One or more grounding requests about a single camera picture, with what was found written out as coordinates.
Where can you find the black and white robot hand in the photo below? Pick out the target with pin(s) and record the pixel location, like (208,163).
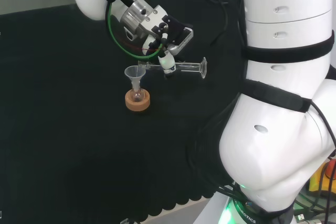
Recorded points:
(166,62)

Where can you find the clear graduated cylinder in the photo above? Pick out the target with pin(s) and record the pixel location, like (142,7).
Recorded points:
(189,65)

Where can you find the glass round-bottom flask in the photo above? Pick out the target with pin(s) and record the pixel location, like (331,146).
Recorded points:
(137,96)

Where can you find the clear plastic funnel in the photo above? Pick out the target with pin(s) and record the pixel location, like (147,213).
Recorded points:
(134,73)

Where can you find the black bench cloth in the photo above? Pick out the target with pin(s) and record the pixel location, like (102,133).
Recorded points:
(65,103)

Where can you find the yellow stop button box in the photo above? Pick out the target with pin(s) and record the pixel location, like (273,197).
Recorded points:
(315,182)

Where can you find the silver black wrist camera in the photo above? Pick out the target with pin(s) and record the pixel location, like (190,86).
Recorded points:
(182,37)

